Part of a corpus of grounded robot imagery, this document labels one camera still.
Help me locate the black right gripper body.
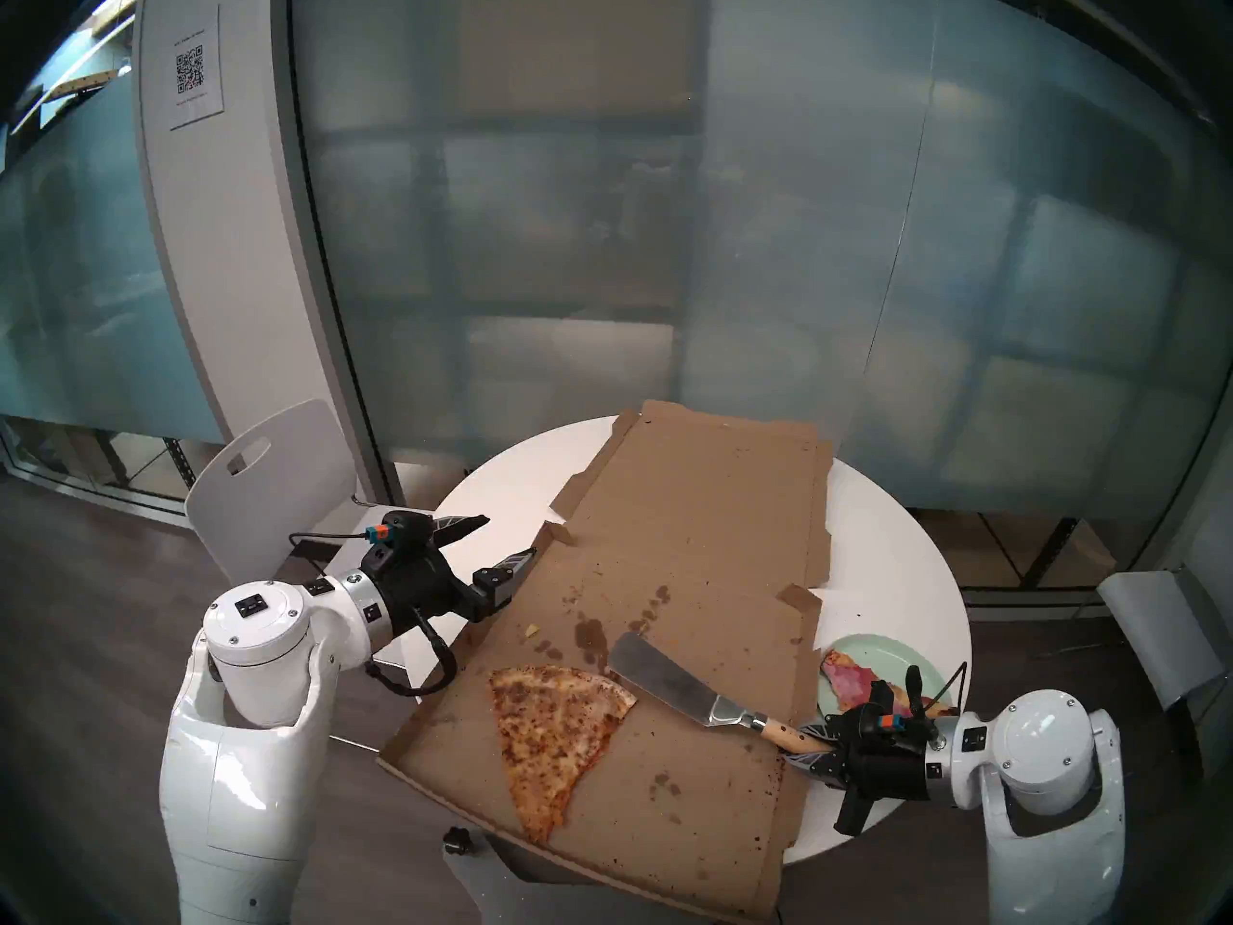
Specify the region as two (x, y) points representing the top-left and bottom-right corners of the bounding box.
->
(848, 730), (931, 801)

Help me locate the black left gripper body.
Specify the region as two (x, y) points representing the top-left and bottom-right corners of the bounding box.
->
(383, 549), (478, 635)

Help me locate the ham pizza slice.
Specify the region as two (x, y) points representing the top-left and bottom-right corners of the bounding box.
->
(822, 649), (959, 722)

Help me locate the wooden handled metal spatula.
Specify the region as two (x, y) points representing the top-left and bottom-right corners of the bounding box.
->
(607, 632), (834, 755)

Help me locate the cardboard pizza box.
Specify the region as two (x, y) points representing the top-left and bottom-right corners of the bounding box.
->
(378, 400), (835, 925)

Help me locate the pale green plate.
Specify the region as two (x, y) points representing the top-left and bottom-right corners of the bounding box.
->
(818, 634), (950, 724)

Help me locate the plain cheese pizza slice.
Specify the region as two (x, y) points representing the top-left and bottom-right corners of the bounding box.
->
(487, 665), (638, 845)

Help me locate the black metal shelf upright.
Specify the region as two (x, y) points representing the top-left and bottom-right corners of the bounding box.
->
(1019, 516), (1080, 589)

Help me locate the white chair with plain back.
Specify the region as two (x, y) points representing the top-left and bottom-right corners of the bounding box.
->
(1098, 568), (1229, 712)

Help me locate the QR code paper sign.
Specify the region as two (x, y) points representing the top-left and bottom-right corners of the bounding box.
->
(166, 6), (225, 131)

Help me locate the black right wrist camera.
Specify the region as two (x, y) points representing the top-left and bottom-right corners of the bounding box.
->
(865, 680), (911, 741)

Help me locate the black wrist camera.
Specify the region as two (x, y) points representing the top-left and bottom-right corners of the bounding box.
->
(865, 680), (911, 741)
(371, 511), (436, 574)

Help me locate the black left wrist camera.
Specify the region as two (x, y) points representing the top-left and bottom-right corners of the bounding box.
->
(371, 511), (436, 574)

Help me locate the right camera cable orange plug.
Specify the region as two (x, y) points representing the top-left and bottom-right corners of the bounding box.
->
(886, 661), (969, 733)

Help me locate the camera cable orange plug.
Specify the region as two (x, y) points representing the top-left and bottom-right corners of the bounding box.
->
(289, 523), (391, 550)
(886, 661), (969, 733)

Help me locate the black left gripper loop cable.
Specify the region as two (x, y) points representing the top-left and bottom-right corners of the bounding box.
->
(364, 607), (459, 698)

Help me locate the left camera cable orange plug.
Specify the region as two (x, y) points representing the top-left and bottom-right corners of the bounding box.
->
(289, 523), (391, 550)

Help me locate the white chair with handle hole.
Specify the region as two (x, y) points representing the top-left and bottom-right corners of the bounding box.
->
(185, 398), (434, 753)

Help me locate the grey base plate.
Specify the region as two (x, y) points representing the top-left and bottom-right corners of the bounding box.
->
(443, 832), (675, 925)

